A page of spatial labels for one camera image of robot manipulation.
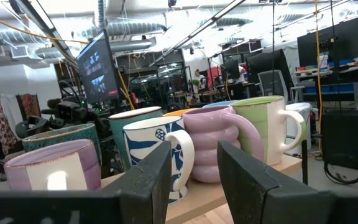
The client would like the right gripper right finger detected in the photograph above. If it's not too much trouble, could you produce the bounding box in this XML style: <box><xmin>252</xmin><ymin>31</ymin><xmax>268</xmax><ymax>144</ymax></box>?
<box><xmin>218</xmin><ymin>140</ymin><xmax>280</xmax><ymax>224</ymax></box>

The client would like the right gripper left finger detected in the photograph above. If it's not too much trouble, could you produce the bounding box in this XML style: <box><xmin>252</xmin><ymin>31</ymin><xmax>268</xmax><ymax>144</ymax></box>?
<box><xmin>103</xmin><ymin>141</ymin><xmax>172</xmax><ymax>224</ymax></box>

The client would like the white blue-patterned mug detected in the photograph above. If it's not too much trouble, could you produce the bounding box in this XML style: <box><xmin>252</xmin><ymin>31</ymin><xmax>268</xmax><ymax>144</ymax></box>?
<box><xmin>122</xmin><ymin>115</ymin><xmax>195</xmax><ymax>205</ymax></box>

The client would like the teal mug white interior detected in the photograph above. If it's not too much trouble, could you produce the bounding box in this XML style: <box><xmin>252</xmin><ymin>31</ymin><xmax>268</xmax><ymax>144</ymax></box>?
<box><xmin>108</xmin><ymin>106</ymin><xmax>163</xmax><ymax>172</ymax></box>

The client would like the lilac ribbed mug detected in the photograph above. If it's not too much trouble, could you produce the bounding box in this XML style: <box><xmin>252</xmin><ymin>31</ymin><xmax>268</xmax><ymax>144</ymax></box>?
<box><xmin>181</xmin><ymin>105</ymin><xmax>265</xmax><ymax>184</ymax></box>

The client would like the green and white mug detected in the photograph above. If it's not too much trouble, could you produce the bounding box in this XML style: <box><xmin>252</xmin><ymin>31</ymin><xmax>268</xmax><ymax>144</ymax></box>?
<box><xmin>231</xmin><ymin>95</ymin><xmax>306</xmax><ymax>166</ymax></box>

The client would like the orange mug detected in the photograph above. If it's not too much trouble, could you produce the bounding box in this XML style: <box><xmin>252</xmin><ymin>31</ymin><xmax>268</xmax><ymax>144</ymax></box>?
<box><xmin>162</xmin><ymin>108</ymin><xmax>198</xmax><ymax>118</ymax></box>

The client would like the blue mug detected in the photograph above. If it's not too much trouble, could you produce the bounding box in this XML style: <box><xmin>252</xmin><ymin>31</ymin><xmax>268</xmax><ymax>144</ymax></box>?
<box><xmin>202</xmin><ymin>100</ymin><xmax>239</xmax><ymax>109</ymax></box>

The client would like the teal brown glazed mug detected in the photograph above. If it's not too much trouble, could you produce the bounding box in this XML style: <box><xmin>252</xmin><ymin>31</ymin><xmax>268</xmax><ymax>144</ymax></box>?
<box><xmin>22</xmin><ymin>123</ymin><xmax>103</xmax><ymax>162</ymax></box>

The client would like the purple and white mug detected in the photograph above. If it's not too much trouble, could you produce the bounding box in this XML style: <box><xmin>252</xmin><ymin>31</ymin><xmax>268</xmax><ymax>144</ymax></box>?
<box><xmin>4</xmin><ymin>139</ymin><xmax>102</xmax><ymax>191</ymax></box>

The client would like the white bucket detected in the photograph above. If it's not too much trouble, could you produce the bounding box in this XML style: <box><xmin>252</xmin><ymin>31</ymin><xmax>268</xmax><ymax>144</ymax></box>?
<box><xmin>285</xmin><ymin>102</ymin><xmax>313</xmax><ymax>156</ymax></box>

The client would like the grey office chair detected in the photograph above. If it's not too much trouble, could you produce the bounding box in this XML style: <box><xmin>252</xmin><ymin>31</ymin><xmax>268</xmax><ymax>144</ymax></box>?
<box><xmin>257</xmin><ymin>70</ymin><xmax>289</xmax><ymax>103</ymax></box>

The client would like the red panel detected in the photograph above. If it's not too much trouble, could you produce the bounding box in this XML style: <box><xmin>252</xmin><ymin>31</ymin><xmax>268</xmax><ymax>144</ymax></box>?
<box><xmin>206</xmin><ymin>65</ymin><xmax>223</xmax><ymax>90</ymax></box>

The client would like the person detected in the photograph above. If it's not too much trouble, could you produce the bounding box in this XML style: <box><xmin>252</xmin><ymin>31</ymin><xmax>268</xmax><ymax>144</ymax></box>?
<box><xmin>193</xmin><ymin>68</ymin><xmax>208</xmax><ymax>91</ymax></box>

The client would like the black monitor showing video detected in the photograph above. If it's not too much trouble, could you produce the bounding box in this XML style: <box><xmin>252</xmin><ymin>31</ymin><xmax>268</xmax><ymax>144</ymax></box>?
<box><xmin>75</xmin><ymin>29</ymin><xmax>121</xmax><ymax>105</ymax></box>

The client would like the black overhead rig bar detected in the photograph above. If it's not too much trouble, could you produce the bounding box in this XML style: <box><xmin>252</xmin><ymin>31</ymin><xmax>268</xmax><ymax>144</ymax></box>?
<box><xmin>149</xmin><ymin>0</ymin><xmax>247</xmax><ymax>66</ymax></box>

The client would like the large black screen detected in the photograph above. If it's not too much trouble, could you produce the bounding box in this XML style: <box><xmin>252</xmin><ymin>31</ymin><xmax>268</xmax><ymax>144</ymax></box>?
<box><xmin>296</xmin><ymin>17</ymin><xmax>358</xmax><ymax>68</ymax></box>

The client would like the wooden shelf black metal frame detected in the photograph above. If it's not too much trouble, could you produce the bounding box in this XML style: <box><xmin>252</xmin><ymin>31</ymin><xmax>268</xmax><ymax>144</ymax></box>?
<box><xmin>99</xmin><ymin>139</ymin><xmax>310</xmax><ymax>224</ymax></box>

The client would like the black coiled cable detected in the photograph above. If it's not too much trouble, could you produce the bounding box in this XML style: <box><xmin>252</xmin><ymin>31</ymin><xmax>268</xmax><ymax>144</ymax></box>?
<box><xmin>323</xmin><ymin>154</ymin><xmax>358</xmax><ymax>185</ymax></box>

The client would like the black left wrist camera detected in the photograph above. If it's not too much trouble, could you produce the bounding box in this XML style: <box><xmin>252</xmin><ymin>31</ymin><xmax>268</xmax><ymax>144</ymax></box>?
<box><xmin>57</xmin><ymin>101</ymin><xmax>88</xmax><ymax>123</ymax></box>

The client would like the yellow hanging cable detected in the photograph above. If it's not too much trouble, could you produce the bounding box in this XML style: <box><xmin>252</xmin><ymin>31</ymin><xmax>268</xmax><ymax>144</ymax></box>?
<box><xmin>313</xmin><ymin>0</ymin><xmax>323</xmax><ymax>152</ymax></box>

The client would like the silver ventilation duct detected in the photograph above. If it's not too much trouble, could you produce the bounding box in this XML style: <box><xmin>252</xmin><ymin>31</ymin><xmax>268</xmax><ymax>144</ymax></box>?
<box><xmin>0</xmin><ymin>21</ymin><xmax>169</xmax><ymax>47</ymax></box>

